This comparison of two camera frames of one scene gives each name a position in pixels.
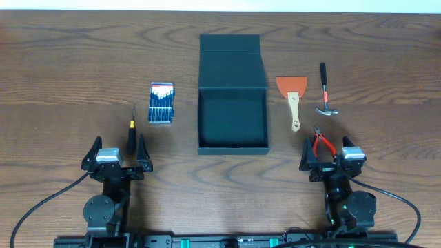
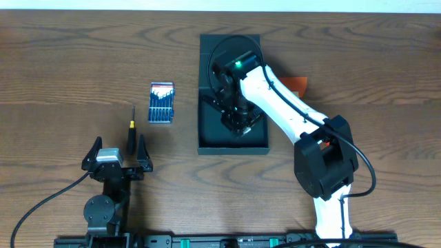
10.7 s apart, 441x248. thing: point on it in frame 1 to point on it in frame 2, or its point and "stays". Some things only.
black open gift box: [232, 96] stays
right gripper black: [315, 164] to [229, 122]
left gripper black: [117, 172] stays
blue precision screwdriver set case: [161, 103] stays
